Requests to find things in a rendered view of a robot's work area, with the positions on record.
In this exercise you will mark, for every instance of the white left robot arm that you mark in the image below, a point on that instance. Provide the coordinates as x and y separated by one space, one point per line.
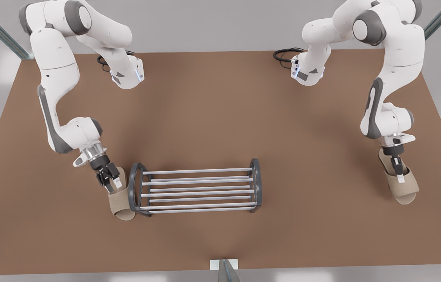
396 51

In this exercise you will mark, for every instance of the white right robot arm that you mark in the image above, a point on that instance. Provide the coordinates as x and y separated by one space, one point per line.
56 66

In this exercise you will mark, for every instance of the grey metal shoe rack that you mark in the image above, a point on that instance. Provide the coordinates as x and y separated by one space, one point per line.
197 188

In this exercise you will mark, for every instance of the beige slipper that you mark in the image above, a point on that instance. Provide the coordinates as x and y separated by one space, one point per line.
399 184
121 199

